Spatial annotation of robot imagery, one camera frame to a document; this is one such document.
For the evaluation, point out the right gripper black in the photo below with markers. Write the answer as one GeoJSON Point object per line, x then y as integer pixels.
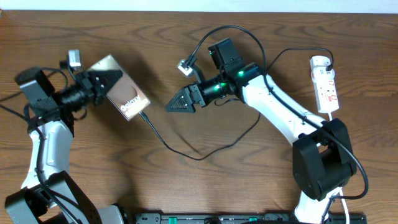
{"type": "Point", "coordinates": [186, 93]}

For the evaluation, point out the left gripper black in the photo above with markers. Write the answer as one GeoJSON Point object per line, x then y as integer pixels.
{"type": "Point", "coordinates": [89, 86]}

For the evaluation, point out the smartphone with bronze screen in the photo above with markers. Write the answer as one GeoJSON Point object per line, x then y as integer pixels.
{"type": "Point", "coordinates": [125, 94]}

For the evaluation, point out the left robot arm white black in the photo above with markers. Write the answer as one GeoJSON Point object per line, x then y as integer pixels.
{"type": "Point", "coordinates": [50, 119]}

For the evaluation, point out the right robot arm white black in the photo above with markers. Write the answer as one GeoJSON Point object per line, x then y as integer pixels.
{"type": "Point", "coordinates": [322, 155]}

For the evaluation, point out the white power strip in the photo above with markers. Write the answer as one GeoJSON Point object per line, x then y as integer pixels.
{"type": "Point", "coordinates": [324, 84]}

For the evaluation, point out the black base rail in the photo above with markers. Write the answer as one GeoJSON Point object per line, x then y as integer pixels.
{"type": "Point", "coordinates": [157, 218]}

